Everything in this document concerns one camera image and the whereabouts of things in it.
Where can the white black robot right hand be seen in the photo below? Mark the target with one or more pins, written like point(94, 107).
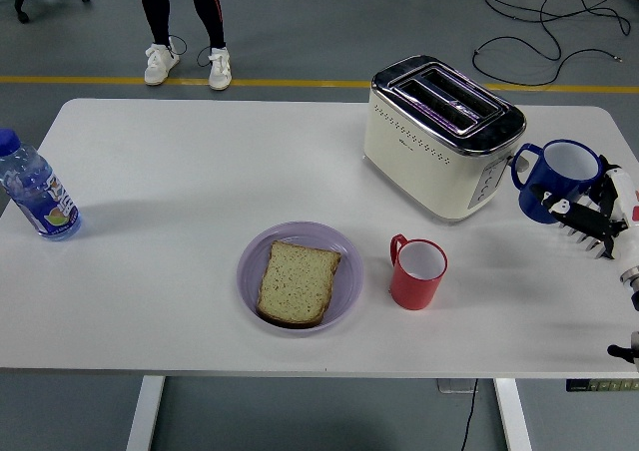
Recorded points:
point(626, 206)

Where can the blue enamel cup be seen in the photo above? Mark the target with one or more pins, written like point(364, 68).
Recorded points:
point(569, 164)

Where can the red enamel cup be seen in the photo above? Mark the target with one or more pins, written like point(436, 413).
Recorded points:
point(414, 291)

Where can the slice of bread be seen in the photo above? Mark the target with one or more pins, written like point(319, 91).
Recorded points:
point(297, 284)

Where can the black table control panel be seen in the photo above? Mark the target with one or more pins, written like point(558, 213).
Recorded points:
point(599, 385)

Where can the cream and chrome toaster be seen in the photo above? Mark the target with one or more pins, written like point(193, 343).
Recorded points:
point(424, 171)

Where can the white table leg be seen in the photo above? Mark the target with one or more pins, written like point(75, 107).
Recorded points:
point(145, 416)
point(514, 416)

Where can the grey box under table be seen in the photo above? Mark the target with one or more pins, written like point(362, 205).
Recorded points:
point(451, 386)

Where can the purple plastic plate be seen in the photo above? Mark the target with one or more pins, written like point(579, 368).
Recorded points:
point(349, 271)

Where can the person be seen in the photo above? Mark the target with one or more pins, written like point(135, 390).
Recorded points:
point(155, 7)

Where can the clear water bottle blue cap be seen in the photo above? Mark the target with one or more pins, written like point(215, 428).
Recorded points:
point(40, 196)

